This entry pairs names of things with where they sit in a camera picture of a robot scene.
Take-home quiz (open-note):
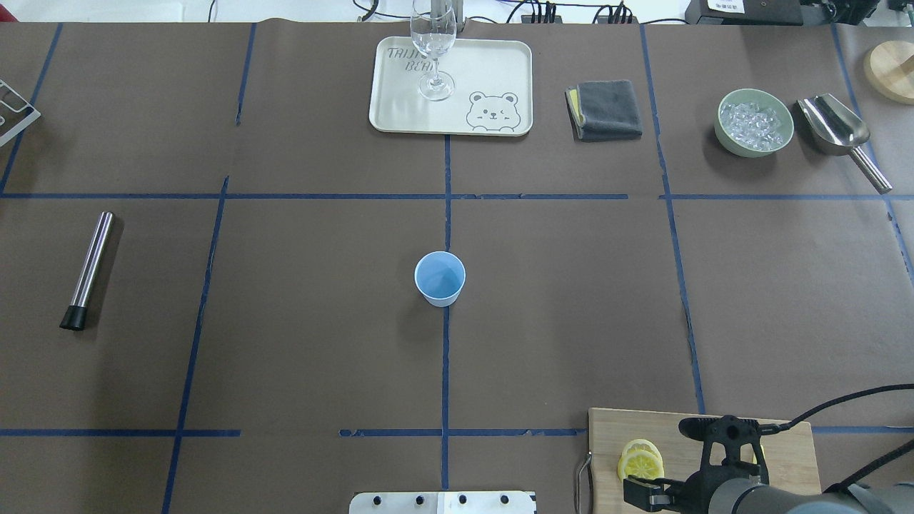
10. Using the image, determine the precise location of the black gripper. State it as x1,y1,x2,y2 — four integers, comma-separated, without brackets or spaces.
623,468,715,511

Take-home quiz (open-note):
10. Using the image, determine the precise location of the yellow lemon slice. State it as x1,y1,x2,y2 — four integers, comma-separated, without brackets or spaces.
617,450,666,480
621,438,662,460

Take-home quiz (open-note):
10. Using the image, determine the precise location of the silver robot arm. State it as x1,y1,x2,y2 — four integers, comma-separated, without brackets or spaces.
623,476,913,513

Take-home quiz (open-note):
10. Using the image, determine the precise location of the blue plastic cup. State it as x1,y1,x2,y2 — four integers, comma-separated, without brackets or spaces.
413,251,466,307

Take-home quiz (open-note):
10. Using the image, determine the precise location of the white cup rack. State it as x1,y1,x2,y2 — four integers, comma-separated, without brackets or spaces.
0,79,41,146

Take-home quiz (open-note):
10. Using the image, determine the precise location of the wooden cutting board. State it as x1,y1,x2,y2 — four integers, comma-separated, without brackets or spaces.
586,408,822,514

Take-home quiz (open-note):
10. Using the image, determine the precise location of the green bowl with ice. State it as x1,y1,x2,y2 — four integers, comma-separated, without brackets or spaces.
714,89,795,158

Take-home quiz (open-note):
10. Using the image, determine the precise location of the grey folded cloth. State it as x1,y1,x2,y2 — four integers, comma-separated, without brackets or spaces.
565,79,643,142

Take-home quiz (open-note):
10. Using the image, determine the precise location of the steel ice scoop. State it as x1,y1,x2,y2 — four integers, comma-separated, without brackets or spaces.
796,94,893,195

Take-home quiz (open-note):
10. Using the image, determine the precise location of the cream bear tray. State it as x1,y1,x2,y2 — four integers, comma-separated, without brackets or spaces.
368,36,534,137

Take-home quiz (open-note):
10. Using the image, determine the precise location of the wooden mug tree stand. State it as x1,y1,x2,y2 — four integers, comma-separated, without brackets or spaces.
864,40,913,105

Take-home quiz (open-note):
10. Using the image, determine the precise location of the clear wine glass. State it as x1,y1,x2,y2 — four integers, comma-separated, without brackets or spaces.
409,1,457,101

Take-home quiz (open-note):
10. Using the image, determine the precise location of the steel muddler black tip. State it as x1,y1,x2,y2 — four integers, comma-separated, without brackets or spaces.
59,211,114,331

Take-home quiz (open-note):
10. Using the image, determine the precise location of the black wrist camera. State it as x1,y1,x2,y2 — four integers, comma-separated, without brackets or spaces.
678,415,780,491

